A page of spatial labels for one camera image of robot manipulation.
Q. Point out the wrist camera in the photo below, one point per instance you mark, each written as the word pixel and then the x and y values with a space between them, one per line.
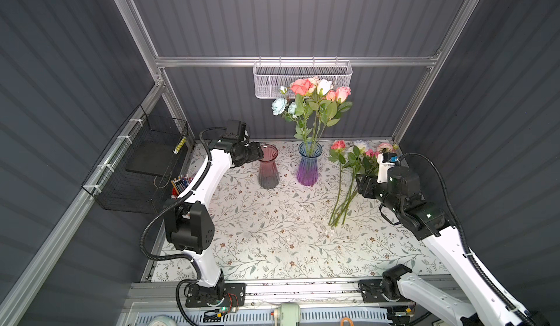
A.
pixel 235 130
pixel 385 162

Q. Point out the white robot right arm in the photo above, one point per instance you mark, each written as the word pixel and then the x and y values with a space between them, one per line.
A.
pixel 488 302

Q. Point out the white wire mesh basket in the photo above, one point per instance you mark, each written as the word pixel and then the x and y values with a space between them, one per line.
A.
pixel 272 77

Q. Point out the yellow marker in black basket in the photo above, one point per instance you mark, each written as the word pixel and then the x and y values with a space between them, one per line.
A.
pixel 180 145

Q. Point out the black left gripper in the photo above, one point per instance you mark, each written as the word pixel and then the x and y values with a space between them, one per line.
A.
pixel 255 152

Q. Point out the pink coral rose stem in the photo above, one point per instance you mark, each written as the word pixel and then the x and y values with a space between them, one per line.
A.
pixel 334 105

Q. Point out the pale pink rose stem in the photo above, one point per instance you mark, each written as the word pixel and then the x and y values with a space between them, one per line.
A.
pixel 381 149

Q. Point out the red pencil cup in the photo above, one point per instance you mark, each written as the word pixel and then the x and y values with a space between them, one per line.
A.
pixel 179 184

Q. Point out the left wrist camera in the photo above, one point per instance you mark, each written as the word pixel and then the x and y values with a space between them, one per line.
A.
pixel 235 130

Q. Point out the purple blue glass vase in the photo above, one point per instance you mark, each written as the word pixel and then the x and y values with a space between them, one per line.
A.
pixel 308 169

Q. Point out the pink peony flower stem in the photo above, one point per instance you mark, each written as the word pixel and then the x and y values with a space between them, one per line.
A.
pixel 305 95

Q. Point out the cream pink rose stem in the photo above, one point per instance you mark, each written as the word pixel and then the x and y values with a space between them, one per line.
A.
pixel 324 86

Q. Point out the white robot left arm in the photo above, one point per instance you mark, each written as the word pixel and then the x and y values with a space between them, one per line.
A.
pixel 189 227

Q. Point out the floral table mat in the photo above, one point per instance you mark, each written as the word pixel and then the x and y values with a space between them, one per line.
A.
pixel 283 233

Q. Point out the pink grey glass vase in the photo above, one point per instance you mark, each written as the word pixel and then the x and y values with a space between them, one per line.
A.
pixel 268 172

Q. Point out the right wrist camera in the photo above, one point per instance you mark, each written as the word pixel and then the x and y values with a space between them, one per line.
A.
pixel 385 162

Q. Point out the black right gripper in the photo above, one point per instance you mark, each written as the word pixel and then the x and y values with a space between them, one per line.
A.
pixel 364 185

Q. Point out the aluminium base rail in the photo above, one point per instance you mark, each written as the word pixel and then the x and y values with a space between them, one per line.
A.
pixel 262 292

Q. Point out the black wire mesh basket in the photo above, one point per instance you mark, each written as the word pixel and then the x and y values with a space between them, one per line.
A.
pixel 136 176

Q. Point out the white blue rose stem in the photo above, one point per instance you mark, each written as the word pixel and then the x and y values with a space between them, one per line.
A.
pixel 358 162

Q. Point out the light blue peony flower stem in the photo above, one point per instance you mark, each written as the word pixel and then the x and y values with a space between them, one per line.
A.
pixel 285 105

